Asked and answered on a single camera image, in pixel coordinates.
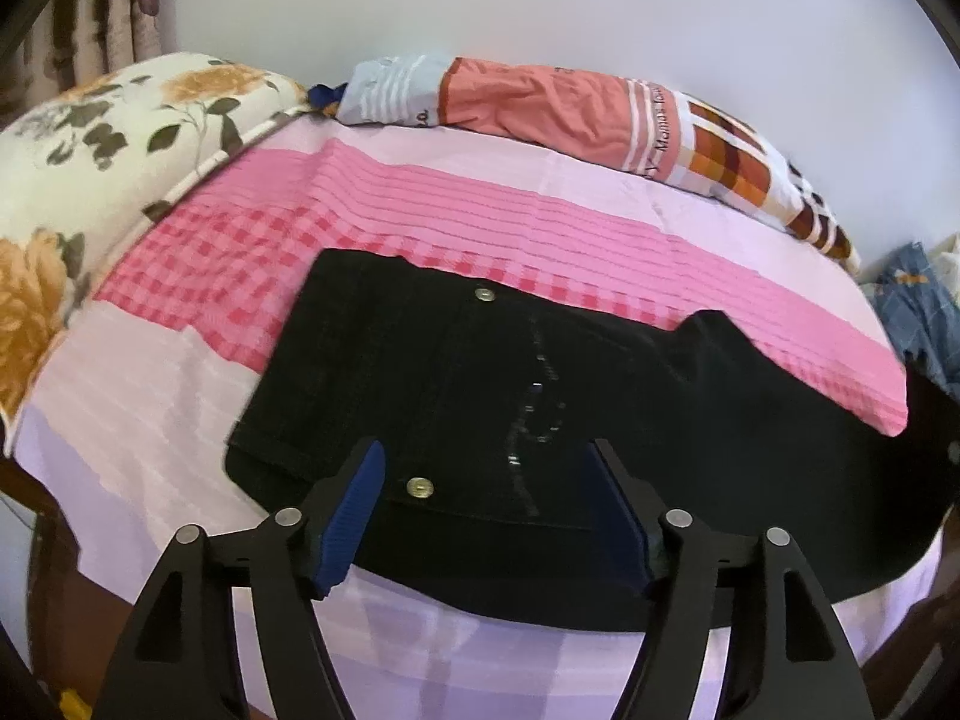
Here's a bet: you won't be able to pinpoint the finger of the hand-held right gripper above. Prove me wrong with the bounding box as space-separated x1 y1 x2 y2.
904 369 960 485

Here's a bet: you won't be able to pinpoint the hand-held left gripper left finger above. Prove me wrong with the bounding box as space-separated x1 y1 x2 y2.
94 436 387 720

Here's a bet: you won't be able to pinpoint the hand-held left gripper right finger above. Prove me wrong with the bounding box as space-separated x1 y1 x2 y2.
589 436 875 720

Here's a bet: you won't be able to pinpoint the black pants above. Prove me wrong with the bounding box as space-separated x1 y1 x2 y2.
223 249 946 632

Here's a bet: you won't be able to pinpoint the blue checked cloth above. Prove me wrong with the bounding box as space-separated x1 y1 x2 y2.
874 241 960 383

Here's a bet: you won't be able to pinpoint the pink checked bed sheet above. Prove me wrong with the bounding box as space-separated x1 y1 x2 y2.
15 120 946 720

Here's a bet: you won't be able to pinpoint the orange plaid pillow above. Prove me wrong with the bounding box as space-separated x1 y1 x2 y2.
334 54 862 271

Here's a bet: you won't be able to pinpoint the cream floral pillow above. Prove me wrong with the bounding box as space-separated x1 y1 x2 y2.
0 52 312 458

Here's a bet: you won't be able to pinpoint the patterned curtain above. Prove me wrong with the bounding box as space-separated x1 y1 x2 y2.
0 0 173 128

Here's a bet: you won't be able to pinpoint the wooden bed frame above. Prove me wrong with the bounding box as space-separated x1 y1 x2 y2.
0 457 960 720

